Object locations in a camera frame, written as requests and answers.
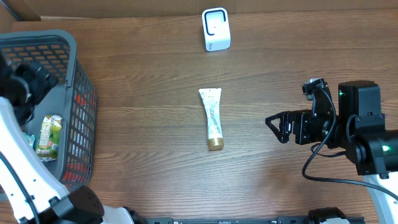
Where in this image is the teal snack packet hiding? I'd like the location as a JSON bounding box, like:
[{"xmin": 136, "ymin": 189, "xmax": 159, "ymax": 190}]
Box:
[{"xmin": 24, "ymin": 133, "xmax": 35, "ymax": 150}]

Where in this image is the green snack pouch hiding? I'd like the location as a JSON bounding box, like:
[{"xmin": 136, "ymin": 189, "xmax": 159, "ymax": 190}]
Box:
[{"xmin": 35, "ymin": 114, "xmax": 62, "ymax": 162}]

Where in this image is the white tube gold cap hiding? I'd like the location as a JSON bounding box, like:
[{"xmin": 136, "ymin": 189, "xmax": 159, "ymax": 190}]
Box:
[{"xmin": 198, "ymin": 88, "xmax": 224, "ymax": 151}]

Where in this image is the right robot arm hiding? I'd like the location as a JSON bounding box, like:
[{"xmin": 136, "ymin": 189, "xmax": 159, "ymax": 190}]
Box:
[{"xmin": 265, "ymin": 78, "xmax": 397, "ymax": 223}]

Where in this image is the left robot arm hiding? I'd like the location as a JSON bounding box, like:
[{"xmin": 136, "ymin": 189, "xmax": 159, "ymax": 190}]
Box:
[{"xmin": 1, "ymin": 57, "xmax": 139, "ymax": 223}]

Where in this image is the white barcode scanner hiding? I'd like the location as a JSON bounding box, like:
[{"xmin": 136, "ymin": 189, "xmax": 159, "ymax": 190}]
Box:
[{"xmin": 201, "ymin": 7, "xmax": 231, "ymax": 52}]

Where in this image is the grey plastic mesh basket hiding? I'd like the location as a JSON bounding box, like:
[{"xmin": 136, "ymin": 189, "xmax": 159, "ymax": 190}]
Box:
[{"xmin": 1, "ymin": 30, "xmax": 98, "ymax": 191}]

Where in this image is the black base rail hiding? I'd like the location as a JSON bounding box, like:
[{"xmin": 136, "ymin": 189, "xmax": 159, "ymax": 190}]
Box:
[{"xmin": 146, "ymin": 207, "xmax": 366, "ymax": 224}]

